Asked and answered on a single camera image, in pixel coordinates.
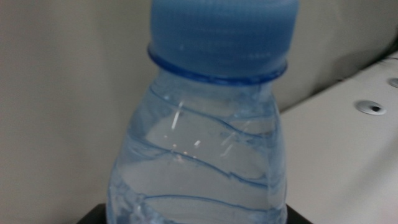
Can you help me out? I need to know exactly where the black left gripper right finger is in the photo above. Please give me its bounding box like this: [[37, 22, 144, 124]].
[[285, 204, 314, 224]]

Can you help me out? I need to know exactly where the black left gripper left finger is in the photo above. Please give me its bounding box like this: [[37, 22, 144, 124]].
[[76, 203, 108, 224]]

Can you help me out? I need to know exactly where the clear water bottle blue cap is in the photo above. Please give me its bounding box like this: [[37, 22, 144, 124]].
[[105, 0, 300, 224]]

